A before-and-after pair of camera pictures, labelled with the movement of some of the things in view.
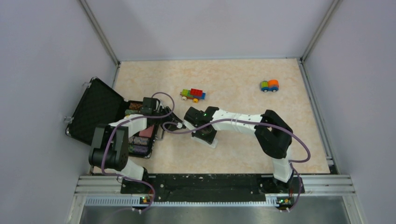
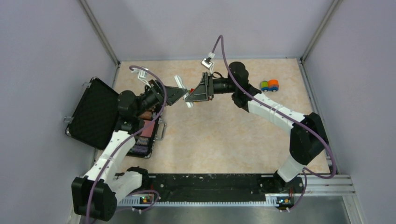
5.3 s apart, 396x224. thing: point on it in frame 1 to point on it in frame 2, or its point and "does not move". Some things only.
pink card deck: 146,132 does not move
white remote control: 213,145 to 180,84
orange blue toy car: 270,85 does not move
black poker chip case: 99,104 does not move
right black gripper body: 208,136 to 208,86
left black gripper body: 169,118 to 169,101
